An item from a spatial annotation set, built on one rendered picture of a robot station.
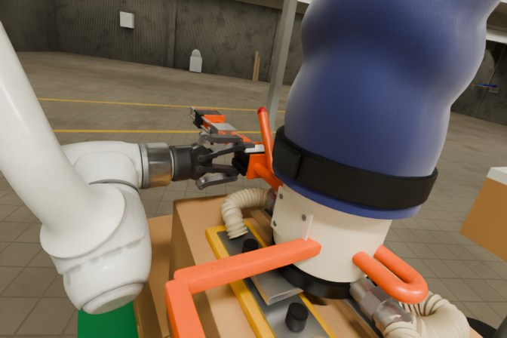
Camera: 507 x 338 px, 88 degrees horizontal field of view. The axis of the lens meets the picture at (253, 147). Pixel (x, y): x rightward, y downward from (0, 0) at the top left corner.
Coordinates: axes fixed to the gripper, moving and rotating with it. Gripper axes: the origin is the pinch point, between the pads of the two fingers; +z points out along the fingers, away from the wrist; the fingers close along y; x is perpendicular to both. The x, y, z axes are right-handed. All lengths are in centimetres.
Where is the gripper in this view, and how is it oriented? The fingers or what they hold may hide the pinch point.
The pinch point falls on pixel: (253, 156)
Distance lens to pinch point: 64.6
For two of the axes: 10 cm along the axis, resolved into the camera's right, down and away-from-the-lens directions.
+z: 8.5, -0.6, 5.2
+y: -1.5, 9.3, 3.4
